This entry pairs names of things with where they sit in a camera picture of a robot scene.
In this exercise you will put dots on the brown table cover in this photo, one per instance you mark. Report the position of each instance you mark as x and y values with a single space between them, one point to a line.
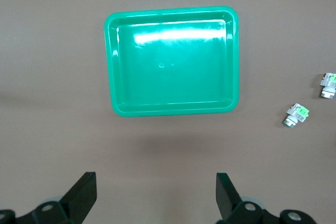
52 77

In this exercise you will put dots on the green plastic tray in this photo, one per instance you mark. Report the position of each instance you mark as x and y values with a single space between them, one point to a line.
173 82

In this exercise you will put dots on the green push button switch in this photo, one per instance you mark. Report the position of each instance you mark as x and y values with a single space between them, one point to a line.
295 115
328 85

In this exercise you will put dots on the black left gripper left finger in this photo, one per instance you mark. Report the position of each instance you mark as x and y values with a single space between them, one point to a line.
76 203

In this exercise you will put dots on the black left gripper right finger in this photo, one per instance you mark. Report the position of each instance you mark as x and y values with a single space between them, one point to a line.
231 203

